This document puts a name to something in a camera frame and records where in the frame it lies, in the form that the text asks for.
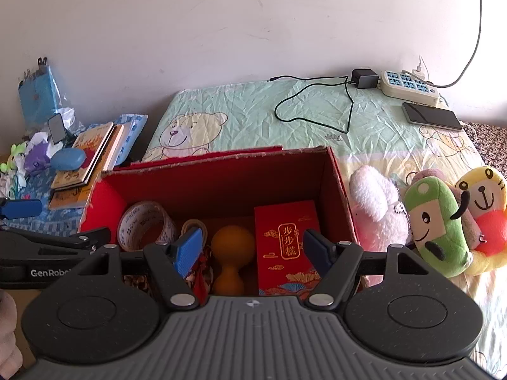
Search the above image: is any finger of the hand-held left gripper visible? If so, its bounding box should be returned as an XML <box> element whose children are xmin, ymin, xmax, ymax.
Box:
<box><xmin>0</xmin><ymin>199</ymin><xmax>43</xmax><ymax>222</ymax></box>
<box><xmin>0</xmin><ymin>226</ymin><xmax>111</xmax><ymax>251</ymax></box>

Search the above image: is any printed tape roll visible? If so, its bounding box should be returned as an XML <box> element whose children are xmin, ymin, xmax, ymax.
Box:
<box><xmin>118</xmin><ymin>201</ymin><xmax>177</xmax><ymax>252</ymax></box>

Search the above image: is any yellow plush toy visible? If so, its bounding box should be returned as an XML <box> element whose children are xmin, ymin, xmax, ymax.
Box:
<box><xmin>455</xmin><ymin>166</ymin><xmax>507</xmax><ymax>278</ymax></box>

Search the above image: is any dark patterned cloth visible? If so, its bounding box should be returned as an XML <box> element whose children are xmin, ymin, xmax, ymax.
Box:
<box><xmin>461</xmin><ymin>122</ymin><xmax>507</xmax><ymax>167</ymax></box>

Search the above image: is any small white plush toy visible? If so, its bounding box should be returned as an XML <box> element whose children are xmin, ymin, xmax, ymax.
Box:
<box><xmin>0</xmin><ymin>166</ymin><xmax>28</xmax><ymax>199</ymax></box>

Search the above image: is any yellow cover book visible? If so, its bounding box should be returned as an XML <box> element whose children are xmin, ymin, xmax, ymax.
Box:
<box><xmin>48</xmin><ymin>124</ymin><xmax>127</xmax><ymax>210</ymax></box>

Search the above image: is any small standing mirror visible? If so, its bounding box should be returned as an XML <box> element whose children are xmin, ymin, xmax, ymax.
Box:
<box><xmin>48</xmin><ymin>113</ymin><xmax>68</xmax><ymax>145</ymax></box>

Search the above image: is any orange gourd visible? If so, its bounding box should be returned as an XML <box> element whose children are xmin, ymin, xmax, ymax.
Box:
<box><xmin>211</xmin><ymin>225</ymin><xmax>256</xmax><ymax>296</ymax></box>

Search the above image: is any blue glasses case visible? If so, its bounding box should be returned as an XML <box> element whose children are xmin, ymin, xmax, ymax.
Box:
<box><xmin>51</xmin><ymin>147</ymin><xmax>87</xmax><ymax>171</ymax></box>

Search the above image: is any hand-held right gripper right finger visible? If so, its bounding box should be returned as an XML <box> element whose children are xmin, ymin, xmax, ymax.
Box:
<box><xmin>303</xmin><ymin>228</ymin><xmax>432</xmax><ymax>313</ymax></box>

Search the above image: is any blue paper bag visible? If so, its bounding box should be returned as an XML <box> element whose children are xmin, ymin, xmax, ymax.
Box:
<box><xmin>18</xmin><ymin>57</ymin><xmax>64</xmax><ymax>127</ymax></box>

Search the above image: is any blue checkered cloth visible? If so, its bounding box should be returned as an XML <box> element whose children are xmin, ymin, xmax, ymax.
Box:
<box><xmin>0</xmin><ymin>166</ymin><xmax>104</xmax><ymax>234</ymax></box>

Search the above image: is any person's left hand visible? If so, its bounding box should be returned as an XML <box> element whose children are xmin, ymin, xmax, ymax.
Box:
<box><xmin>0</xmin><ymin>291</ymin><xmax>23</xmax><ymax>377</ymax></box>

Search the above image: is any grey power cord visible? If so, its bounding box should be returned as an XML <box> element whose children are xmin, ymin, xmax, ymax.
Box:
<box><xmin>430</xmin><ymin>0</ymin><xmax>485</xmax><ymax>88</ymax></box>

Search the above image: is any white power strip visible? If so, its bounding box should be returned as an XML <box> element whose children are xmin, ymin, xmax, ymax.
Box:
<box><xmin>380</xmin><ymin>70</ymin><xmax>440</xmax><ymax>107</ymax></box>

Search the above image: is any black smartphone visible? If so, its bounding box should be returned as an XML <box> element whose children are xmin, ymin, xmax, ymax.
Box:
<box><xmin>402</xmin><ymin>102</ymin><xmax>463</xmax><ymax>131</ymax></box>

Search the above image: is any black charger cable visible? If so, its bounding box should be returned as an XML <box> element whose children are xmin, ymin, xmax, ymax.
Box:
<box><xmin>268</xmin><ymin>75</ymin><xmax>355</xmax><ymax>134</ymax></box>

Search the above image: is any small green plush toy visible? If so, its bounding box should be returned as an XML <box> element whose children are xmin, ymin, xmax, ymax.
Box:
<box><xmin>0</xmin><ymin>142</ymin><xmax>26</xmax><ymax>173</ymax></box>

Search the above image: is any pink plush rabbit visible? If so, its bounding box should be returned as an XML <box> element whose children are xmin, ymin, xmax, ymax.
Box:
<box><xmin>349</xmin><ymin>165</ymin><xmax>410</xmax><ymax>252</ymax></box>

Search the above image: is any bear print bedsheet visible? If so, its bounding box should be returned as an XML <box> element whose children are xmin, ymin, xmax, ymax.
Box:
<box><xmin>140</xmin><ymin>75</ymin><xmax>507</xmax><ymax>365</ymax></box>

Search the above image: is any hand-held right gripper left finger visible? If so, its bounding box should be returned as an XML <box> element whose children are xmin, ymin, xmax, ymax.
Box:
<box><xmin>82</xmin><ymin>228</ymin><xmax>203</xmax><ymax>313</ymax></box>

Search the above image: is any white plug cable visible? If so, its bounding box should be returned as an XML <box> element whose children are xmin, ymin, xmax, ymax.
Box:
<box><xmin>412</xmin><ymin>55</ymin><xmax>430</xmax><ymax>82</ymax></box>

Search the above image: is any white crumpled plastic bag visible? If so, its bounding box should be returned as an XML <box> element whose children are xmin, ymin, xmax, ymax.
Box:
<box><xmin>24</xmin><ymin>107</ymin><xmax>78</xmax><ymax>155</ymax></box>

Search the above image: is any red gift packet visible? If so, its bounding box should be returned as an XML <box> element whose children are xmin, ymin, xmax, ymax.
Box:
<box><xmin>253</xmin><ymin>200</ymin><xmax>323</xmax><ymax>297</ymax></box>

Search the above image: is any purple plush toy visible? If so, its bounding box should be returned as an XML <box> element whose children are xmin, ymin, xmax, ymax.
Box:
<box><xmin>23</xmin><ymin>142</ymin><xmax>51</xmax><ymax>175</ymax></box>

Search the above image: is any blue patterned packet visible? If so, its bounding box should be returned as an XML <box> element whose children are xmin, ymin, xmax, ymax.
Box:
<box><xmin>113</xmin><ymin>114</ymin><xmax>148</xmax><ymax>167</ymax></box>

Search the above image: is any orange cover book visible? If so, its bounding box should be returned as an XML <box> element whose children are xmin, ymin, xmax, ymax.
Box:
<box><xmin>51</xmin><ymin>122</ymin><xmax>115</xmax><ymax>188</ymax></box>

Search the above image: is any red cardboard box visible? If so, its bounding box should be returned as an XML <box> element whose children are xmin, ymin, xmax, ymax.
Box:
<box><xmin>79</xmin><ymin>146</ymin><xmax>381</xmax><ymax>297</ymax></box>

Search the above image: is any black charger adapter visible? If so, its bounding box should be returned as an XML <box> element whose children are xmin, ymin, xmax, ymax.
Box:
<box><xmin>352</xmin><ymin>68</ymin><xmax>379</xmax><ymax>89</ymax></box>

